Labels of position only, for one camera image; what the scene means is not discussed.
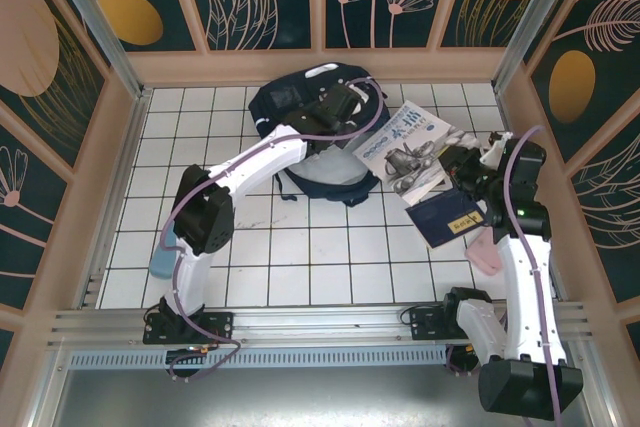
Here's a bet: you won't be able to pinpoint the navy blue backpack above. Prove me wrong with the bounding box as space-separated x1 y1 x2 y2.
248 62 389 208

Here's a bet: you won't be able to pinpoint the pink pencil case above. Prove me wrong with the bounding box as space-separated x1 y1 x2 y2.
464 226 504 276

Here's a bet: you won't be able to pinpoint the navy book yellow label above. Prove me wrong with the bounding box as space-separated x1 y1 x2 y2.
405 190 489 250

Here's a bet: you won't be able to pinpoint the grey sketch drawing book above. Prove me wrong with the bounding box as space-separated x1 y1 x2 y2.
352 99 484 194

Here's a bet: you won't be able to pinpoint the blue pencil case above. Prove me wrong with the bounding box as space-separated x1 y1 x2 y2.
149 231 184 279

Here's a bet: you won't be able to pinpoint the grey metal sheet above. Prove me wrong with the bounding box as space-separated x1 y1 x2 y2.
29 346 616 427

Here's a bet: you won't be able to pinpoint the aluminium side rail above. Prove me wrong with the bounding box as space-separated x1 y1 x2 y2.
74 89 154 309
492 89 569 301

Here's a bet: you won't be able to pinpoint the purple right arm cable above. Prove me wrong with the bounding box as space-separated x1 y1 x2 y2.
446 125 564 427

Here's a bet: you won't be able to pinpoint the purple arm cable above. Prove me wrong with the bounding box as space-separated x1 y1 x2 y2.
446 125 564 427
158 75 386 384

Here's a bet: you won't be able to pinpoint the feather outline wall panel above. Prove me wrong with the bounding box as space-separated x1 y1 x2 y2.
569 119 640 302

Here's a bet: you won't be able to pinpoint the gold oval feather wall panel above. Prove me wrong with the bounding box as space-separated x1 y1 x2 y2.
74 0 197 53
528 0 640 164

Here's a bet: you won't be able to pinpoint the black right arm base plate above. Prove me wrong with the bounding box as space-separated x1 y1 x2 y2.
408 304 464 343

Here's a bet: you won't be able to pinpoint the aluminium corner post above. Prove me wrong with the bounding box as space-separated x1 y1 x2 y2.
39 0 151 98
492 0 586 93

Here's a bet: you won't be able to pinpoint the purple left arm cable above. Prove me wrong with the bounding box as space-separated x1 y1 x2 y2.
158 75 386 384

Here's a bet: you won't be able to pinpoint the aluminium mounting rail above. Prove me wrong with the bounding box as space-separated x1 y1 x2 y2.
47 301 594 348

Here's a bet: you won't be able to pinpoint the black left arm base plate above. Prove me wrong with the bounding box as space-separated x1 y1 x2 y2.
142 296 236 346

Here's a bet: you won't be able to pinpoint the grey slotted cable duct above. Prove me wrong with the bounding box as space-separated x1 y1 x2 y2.
67 349 451 369

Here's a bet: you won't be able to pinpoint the black gold wall art panels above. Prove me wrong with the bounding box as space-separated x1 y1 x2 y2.
0 0 109 171

